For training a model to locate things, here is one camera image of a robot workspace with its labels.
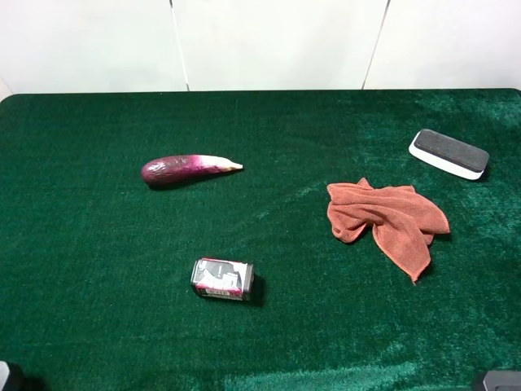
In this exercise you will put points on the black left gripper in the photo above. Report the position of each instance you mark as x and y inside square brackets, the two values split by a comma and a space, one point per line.
[11, 376]

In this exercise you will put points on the black pink gum tin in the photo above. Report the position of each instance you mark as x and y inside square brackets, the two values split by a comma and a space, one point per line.
[215, 278]

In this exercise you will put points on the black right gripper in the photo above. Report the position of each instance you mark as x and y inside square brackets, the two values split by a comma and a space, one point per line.
[498, 381]

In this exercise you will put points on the purple eggplant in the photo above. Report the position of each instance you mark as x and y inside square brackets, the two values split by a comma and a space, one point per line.
[173, 169]

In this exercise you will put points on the brown microfiber cloth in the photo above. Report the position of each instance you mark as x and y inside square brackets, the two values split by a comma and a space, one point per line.
[403, 222]

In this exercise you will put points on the black white board eraser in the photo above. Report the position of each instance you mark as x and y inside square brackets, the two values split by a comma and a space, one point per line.
[449, 154]

